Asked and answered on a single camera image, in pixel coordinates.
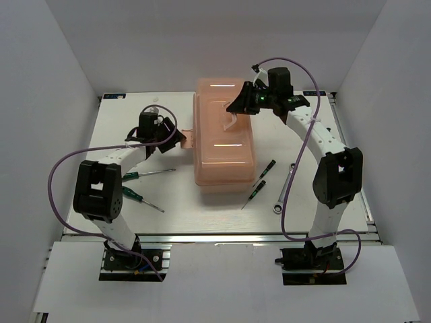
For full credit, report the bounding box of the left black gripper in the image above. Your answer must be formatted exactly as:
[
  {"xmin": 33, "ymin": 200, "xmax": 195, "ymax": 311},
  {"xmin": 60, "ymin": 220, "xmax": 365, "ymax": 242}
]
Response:
[{"xmin": 152, "ymin": 116, "xmax": 187, "ymax": 153}]

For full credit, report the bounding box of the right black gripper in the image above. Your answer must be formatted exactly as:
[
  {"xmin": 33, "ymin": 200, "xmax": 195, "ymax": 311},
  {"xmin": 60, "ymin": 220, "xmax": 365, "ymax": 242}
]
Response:
[{"xmin": 226, "ymin": 81, "xmax": 277, "ymax": 116}]

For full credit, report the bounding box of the pink plastic toolbox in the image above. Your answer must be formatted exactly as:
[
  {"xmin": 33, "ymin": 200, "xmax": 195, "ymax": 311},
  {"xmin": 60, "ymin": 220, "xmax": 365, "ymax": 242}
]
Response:
[{"xmin": 181, "ymin": 78, "xmax": 257, "ymax": 194}]

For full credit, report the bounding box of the large green screwdriver tip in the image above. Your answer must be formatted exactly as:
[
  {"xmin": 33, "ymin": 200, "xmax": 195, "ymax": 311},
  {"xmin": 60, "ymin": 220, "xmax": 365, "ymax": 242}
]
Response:
[{"xmin": 122, "ymin": 168, "xmax": 176, "ymax": 181}]

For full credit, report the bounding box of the silver ratchet wrench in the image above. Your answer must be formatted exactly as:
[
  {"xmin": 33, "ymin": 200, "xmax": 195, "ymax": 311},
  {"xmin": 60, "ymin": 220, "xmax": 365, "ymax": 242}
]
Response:
[{"xmin": 273, "ymin": 163, "xmax": 295, "ymax": 215}]

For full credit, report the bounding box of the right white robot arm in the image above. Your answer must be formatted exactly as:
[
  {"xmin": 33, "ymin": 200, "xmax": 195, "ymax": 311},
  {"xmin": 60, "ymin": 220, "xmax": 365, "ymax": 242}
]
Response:
[{"xmin": 226, "ymin": 67, "xmax": 363, "ymax": 268}]

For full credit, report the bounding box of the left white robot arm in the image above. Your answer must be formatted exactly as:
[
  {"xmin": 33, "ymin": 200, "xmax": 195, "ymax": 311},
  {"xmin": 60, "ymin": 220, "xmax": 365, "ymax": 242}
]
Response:
[{"xmin": 73, "ymin": 105, "xmax": 186, "ymax": 268}]

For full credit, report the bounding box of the blue label right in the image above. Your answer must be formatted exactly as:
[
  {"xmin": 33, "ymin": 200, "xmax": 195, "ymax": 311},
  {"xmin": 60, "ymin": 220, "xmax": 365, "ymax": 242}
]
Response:
[{"xmin": 302, "ymin": 91, "xmax": 327, "ymax": 97}]

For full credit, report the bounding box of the blue label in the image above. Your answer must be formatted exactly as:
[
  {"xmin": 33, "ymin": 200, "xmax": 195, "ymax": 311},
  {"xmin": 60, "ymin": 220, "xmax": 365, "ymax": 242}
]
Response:
[
  {"xmin": 302, "ymin": 91, "xmax": 327, "ymax": 97},
  {"xmin": 102, "ymin": 93, "xmax": 126, "ymax": 100}
]

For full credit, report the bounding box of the small precision screwdriver near box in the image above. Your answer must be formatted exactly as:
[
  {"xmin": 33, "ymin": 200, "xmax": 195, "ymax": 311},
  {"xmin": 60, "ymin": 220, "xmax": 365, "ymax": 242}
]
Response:
[{"xmin": 259, "ymin": 159, "xmax": 276, "ymax": 179}]

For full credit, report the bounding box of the large green screwdriver front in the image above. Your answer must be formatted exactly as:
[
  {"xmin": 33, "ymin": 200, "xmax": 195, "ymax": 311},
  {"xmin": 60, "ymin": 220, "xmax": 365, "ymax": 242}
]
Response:
[{"xmin": 122, "ymin": 186, "xmax": 164, "ymax": 213}]

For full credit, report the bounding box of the blue label left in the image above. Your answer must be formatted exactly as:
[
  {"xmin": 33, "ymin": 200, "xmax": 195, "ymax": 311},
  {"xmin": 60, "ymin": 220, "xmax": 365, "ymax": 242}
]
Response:
[{"xmin": 102, "ymin": 93, "xmax": 126, "ymax": 100}]

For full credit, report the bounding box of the small precision screwdriver front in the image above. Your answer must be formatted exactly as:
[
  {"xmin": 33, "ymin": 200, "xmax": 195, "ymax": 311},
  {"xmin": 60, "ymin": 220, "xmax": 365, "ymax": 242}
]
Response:
[{"xmin": 242, "ymin": 180, "xmax": 266, "ymax": 209}]

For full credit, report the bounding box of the white front cover board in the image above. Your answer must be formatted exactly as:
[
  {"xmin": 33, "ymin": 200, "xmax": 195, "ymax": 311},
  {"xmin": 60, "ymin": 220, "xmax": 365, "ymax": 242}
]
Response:
[{"xmin": 34, "ymin": 242, "xmax": 419, "ymax": 322}]

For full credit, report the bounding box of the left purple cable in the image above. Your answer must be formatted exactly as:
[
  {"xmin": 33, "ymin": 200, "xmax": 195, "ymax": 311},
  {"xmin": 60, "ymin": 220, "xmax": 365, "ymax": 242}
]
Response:
[{"xmin": 48, "ymin": 105, "xmax": 179, "ymax": 282}]

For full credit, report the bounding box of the purple cable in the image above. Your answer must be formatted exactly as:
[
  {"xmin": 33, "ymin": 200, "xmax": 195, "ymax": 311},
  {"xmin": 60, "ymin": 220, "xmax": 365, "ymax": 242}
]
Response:
[
  {"xmin": 251, "ymin": 57, "xmax": 362, "ymax": 279},
  {"xmin": 48, "ymin": 105, "xmax": 179, "ymax": 282}
]

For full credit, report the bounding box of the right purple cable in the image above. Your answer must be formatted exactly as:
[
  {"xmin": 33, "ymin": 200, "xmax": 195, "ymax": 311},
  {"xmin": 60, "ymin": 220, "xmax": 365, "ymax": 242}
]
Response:
[{"xmin": 251, "ymin": 57, "xmax": 362, "ymax": 279}]

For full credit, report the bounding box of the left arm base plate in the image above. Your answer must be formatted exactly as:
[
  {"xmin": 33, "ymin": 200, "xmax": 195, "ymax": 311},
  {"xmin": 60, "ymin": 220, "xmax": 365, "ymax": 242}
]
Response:
[{"xmin": 99, "ymin": 242, "xmax": 170, "ymax": 282}]

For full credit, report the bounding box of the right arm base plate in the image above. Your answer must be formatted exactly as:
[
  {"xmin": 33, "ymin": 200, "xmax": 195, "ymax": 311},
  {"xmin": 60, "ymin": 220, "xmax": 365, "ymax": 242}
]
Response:
[{"xmin": 274, "ymin": 246, "xmax": 347, "ymax": 286}]

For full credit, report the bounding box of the aluminium table edge rail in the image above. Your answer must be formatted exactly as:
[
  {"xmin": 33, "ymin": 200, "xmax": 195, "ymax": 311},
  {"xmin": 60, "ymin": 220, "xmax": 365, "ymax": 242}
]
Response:
[{"xmin": 61, "ymin": 232, "xmax": 381, "ymax": 244}]

